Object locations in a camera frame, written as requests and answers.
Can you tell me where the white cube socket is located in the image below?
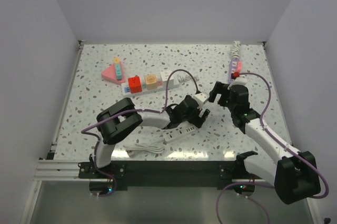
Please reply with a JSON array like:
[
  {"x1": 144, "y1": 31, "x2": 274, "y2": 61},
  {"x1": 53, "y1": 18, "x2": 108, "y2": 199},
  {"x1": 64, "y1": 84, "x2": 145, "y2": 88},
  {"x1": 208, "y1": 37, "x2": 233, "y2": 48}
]
[{"x1": 160, "y1": 70, "x2": 171, "y2": 86}]

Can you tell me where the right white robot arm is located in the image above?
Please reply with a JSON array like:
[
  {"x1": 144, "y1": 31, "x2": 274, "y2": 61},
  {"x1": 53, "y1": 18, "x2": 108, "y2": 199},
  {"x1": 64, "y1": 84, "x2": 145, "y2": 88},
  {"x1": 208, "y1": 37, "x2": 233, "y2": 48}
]
[{"x1": 209, "y1": 82, "x2": 321, "y2": 205}]

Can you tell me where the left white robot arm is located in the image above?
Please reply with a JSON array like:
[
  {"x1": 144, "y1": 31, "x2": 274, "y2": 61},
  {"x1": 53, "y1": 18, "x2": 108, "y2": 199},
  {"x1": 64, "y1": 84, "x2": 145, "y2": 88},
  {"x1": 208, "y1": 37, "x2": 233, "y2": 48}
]
[{"x1": 81, "y1": 93, "x2": 210, "y2": 178}]

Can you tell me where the pink plug adapter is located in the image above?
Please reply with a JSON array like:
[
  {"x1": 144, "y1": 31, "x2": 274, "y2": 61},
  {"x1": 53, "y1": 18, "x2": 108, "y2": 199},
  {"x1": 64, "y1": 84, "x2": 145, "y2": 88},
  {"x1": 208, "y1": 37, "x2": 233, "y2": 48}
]
[{"x1": 236, "y1": 61, "x2": 242, "y2": 73}]

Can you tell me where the white usb power strip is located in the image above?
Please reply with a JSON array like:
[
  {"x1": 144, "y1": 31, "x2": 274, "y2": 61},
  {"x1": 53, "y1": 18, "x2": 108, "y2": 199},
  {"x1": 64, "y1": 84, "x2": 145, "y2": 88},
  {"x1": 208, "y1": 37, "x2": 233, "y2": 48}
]
[{"x1": 163, "y1": 122, "x2": 198, "y2": 143}]

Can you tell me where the purple power strip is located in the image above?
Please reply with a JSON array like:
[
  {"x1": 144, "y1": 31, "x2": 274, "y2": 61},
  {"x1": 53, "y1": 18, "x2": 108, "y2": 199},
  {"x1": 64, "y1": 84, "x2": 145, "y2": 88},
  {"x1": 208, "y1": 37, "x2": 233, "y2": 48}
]
[{"x1": 228, "y1": 58, "x2": 240, "y2": 84}]

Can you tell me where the long white power strip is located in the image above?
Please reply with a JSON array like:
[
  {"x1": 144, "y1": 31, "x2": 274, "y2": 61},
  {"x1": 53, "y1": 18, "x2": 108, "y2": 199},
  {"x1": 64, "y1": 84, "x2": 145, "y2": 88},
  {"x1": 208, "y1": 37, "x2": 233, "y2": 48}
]
[{"x1": 121, "y1": 75, "x2": 182, "y2": 97}]

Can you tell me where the beige dragon cube socket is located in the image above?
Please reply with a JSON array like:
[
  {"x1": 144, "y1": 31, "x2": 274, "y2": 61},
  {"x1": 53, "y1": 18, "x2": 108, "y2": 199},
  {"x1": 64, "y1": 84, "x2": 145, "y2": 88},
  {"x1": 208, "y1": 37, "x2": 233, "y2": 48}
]
[{"x1": 144, "y1": 74, "x2": 158, "y2": 90}]

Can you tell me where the red cube socket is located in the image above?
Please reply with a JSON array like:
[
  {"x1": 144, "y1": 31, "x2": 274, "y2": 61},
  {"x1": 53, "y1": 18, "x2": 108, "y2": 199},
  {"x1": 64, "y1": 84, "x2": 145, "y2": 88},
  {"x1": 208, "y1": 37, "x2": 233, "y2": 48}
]
[{"x1": 128, "y1": 76, "x2": 142, "y2": 94}]

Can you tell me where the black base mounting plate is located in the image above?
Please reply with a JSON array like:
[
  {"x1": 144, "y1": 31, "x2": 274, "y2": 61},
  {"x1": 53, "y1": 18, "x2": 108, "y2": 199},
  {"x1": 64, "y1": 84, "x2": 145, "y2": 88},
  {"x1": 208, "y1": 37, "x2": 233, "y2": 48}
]
[{"x1": 78, "y1": 161, "x2": 255, "y2": 194}]

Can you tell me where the pink triangular power strip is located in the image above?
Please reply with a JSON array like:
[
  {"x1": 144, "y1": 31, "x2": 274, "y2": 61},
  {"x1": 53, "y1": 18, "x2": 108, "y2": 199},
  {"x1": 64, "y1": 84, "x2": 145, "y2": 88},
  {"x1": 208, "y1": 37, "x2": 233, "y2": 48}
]
[{"x1": 101, "y1": 57, "x2": 125, "y2": 85}]

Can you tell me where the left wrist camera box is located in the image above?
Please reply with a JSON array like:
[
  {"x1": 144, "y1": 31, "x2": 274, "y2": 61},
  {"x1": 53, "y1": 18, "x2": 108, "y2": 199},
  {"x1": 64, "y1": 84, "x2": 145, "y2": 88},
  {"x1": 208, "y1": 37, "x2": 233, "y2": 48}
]
[{"x1": 193, "y1": 93, "x2": 209, "y2": 108}]

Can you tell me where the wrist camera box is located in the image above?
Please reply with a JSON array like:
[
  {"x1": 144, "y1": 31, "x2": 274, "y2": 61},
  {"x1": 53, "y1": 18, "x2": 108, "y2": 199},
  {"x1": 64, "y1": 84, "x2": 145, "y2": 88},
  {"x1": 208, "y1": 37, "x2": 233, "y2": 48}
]
[
  {"x1": 228, "y1": 77, "x2": 247, "y2": 89},
  {"x1": 193, "y1": 93, "x2": 209, "y2": 108}
]

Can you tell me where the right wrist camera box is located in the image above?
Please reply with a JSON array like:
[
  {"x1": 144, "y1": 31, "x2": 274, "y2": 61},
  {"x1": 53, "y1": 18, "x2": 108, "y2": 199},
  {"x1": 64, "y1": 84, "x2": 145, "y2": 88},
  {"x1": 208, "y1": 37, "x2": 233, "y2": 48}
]
[{"x1": 228, "y1": 77, "x2": 247, "y2": 89}]

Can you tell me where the white coiled purple-strip cord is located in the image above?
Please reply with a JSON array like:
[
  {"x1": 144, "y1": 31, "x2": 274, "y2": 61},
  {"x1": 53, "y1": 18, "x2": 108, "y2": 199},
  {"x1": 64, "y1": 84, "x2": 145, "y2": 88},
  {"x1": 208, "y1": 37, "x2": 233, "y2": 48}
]
[{"x1": 230, "y1": 40, "x2": 242, "y2": 61}]

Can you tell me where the white power strip cord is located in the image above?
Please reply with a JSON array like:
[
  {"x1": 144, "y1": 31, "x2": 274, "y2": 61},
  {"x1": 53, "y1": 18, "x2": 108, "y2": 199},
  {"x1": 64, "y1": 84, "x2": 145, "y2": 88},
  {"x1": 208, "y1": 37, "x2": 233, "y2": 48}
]
[{"x1": 124, "y1": 139, "x2": 168, "y2": 157}]

